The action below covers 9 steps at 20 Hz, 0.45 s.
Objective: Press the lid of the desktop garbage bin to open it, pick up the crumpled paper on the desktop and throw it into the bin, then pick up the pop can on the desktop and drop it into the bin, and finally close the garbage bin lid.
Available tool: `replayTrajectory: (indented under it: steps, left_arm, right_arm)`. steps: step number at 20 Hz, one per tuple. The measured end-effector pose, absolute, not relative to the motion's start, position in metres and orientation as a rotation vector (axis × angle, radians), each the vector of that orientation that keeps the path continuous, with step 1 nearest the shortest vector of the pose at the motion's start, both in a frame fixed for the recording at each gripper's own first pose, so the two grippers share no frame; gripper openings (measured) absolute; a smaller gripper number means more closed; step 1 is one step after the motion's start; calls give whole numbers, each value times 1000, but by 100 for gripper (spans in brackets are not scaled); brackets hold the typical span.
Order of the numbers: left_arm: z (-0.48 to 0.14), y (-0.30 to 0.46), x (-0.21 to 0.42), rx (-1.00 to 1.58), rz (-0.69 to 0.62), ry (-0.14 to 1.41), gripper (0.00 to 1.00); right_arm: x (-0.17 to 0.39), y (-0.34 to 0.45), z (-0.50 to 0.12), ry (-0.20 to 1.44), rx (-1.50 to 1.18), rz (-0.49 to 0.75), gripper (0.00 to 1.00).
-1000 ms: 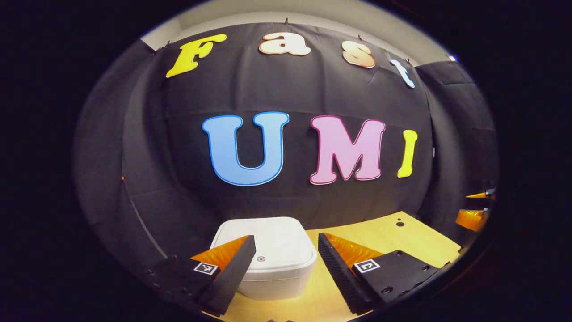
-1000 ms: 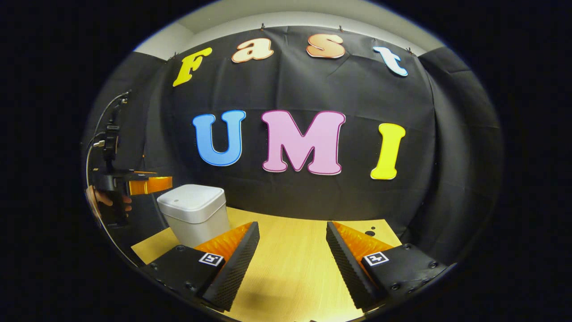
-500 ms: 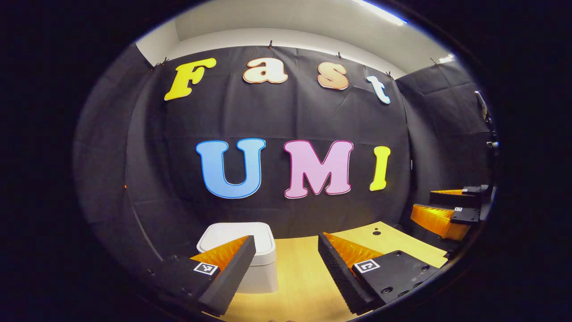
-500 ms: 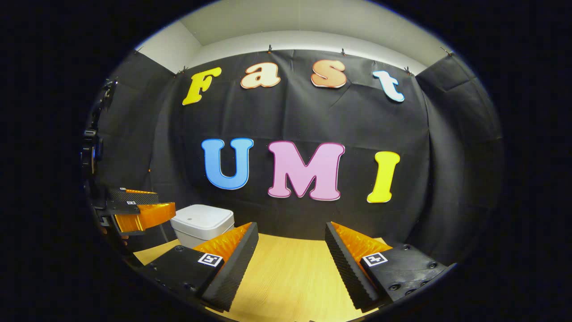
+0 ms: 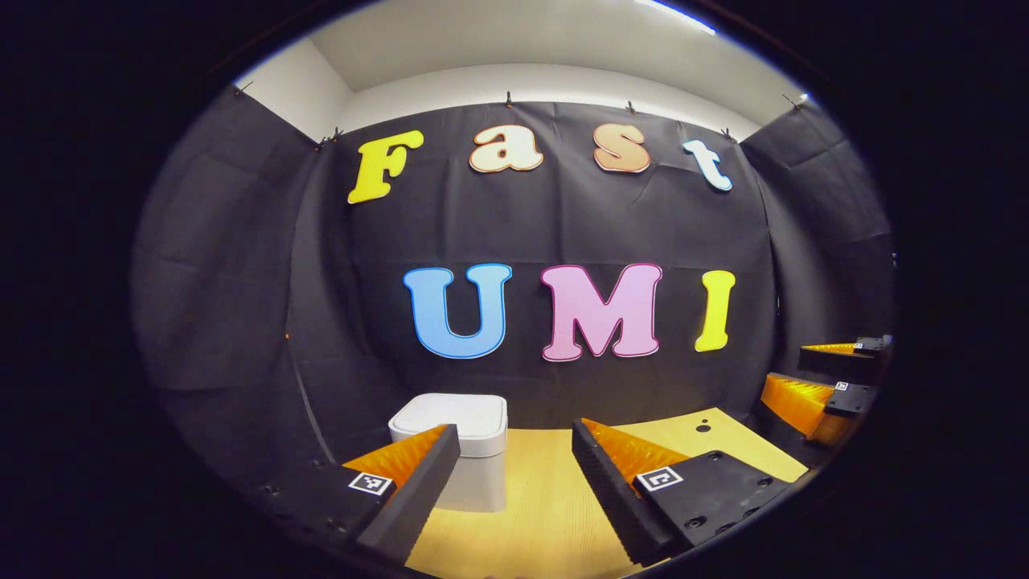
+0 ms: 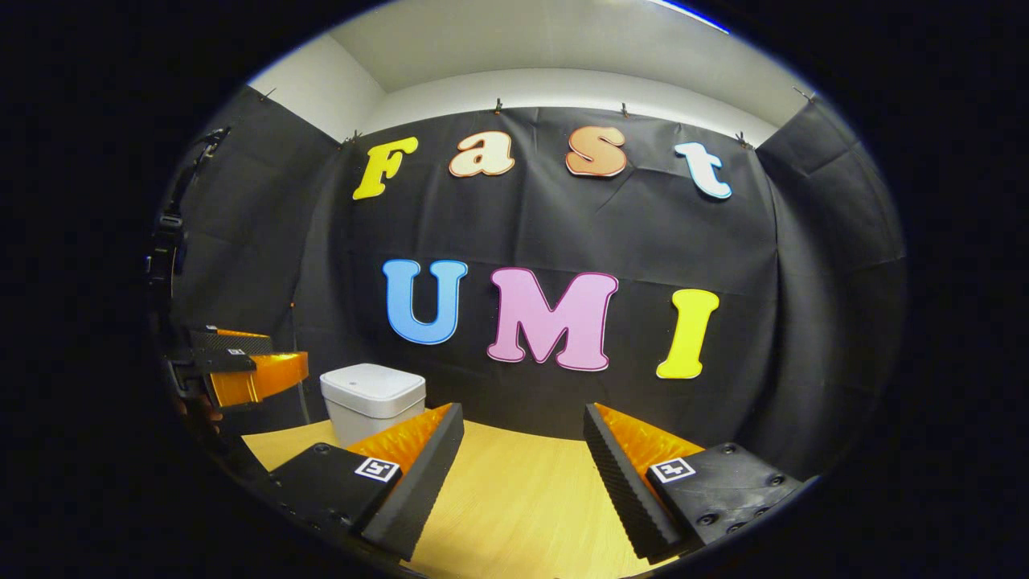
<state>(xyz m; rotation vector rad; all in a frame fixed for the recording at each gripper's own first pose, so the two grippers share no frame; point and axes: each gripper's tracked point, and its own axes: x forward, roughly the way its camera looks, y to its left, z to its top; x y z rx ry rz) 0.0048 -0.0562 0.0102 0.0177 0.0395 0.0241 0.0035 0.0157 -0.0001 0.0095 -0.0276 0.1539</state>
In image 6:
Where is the black backdrop cloth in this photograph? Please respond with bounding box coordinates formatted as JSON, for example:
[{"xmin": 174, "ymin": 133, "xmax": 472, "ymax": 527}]
[{"xmin": 149, "ymin": 84, "xmax": 909, "ymax": 479}]

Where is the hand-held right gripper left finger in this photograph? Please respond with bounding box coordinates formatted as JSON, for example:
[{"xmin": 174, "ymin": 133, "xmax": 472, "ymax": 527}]
[{"xmin": 269, "ymin": 402, "xmax": 465, "ymax": 562}]

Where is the wooden desktop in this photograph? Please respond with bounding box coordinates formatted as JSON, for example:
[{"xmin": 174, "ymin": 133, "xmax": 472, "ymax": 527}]
[{"xmin": 241, "ymin": 414, "xmax": 700, "ymax": 579}]

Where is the white desktop garbage bin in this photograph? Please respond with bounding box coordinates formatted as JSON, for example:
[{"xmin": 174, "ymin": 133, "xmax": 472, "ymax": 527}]
[{"xmin": 320, "ymin": 363, "xmax": 427, "ymax": 448}]

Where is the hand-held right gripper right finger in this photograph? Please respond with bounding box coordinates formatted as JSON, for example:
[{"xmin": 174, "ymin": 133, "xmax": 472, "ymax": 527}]
[{"xmin": 584, "ymin": 402, "xmax": 805, "ymax": 562}]

